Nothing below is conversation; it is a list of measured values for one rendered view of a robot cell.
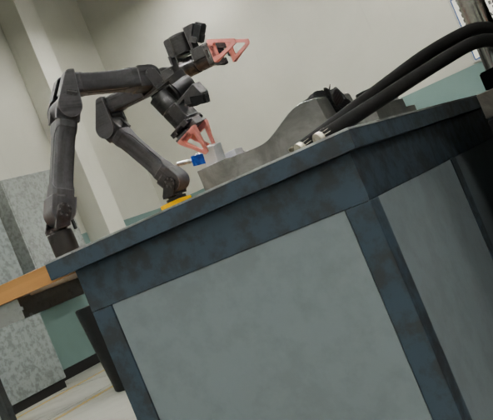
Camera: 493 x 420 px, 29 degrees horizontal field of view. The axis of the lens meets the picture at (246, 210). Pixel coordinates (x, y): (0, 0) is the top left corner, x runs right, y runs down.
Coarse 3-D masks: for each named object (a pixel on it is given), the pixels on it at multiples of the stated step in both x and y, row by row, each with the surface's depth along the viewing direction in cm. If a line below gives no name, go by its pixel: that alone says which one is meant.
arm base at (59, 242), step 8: (56, 232) 224; (64, 232) 224; (72, 232) 226; (48, 240) 225; (56, 240) 224; (64, 240) 224; (72, 240) 225; (56, 248) 224; (64, 248) 223; (72, 248) 224; (56, 256) 225
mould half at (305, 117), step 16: (304, 112) 227; (320, 112) 225; (384, 112) 224; (400, 112) 236; (288, 128) 229; (304, 128) 227; (272, 144) 231; (288, 144) 230; (224, 160) 238; (240, 160) 236; (256, 160) 234; (272, 160) 232; (208, 176) 240; (224, 176) 238
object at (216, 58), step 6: (210, 42) 261; (234, 42) 260; (210, 48) 261; (216, 48) 262; (228, 48) 261; (210, 54) 261; (216, 54) 262; (222, 54) 261; (216, 60) 261; (222, 60) 267
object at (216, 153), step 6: (210, 144) 250; (216, 144) 246; (210, 150) 245; (216, 150) 245; (222, 150) 249; (192, 156) 248; (198, 156) 247; (204, 156) 246; (210, 156) 245; (216, 156) 245; (222, 156) 248; (180, 162) 251; (186, 162) 251; (192, 162) 248; (198, 162) 247; (204, 162) 247; (210, 162) 246
